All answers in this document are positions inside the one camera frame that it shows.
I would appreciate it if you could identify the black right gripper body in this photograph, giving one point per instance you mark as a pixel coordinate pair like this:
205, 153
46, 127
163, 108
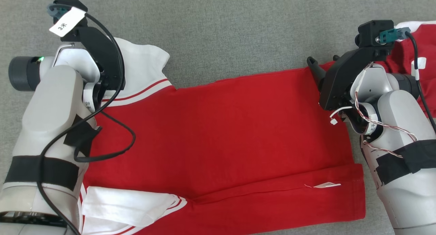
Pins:
340, 78

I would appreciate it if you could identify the red shirt with white sleeves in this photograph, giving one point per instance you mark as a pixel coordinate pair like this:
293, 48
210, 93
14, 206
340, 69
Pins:
221, 126

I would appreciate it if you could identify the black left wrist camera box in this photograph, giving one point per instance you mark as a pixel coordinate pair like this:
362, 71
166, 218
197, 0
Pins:
73, 3

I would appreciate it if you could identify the grey fabric sofa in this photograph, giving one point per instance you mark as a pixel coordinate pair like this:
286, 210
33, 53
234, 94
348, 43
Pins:
211, 34

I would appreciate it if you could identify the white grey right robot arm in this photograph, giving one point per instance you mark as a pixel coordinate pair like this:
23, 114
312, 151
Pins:
405, 187

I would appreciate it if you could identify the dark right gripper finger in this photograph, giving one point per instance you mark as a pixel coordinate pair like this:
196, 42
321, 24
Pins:
316, 69
336, 58

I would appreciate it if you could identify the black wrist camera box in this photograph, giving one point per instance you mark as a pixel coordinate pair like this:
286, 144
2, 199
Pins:
369, 32
73, 3

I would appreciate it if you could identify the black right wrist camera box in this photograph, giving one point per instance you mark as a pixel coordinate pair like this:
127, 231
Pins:
369, 32

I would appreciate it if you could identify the red shorts with white trim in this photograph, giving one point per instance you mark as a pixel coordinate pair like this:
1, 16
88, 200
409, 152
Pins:
429, 47

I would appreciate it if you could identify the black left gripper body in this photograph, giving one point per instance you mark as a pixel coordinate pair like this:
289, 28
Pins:
105, 58

